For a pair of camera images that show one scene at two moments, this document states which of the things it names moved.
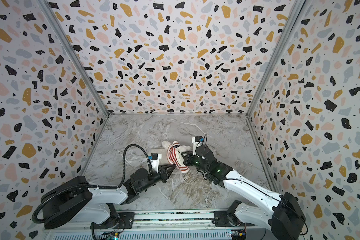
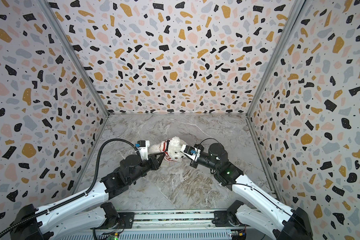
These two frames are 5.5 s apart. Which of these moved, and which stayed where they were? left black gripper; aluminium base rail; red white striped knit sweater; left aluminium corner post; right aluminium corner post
Moved: red white striped knit sweater; left black gripper
Stayed: left aluminium corner post; aluminium base rail; right aluminium corner post
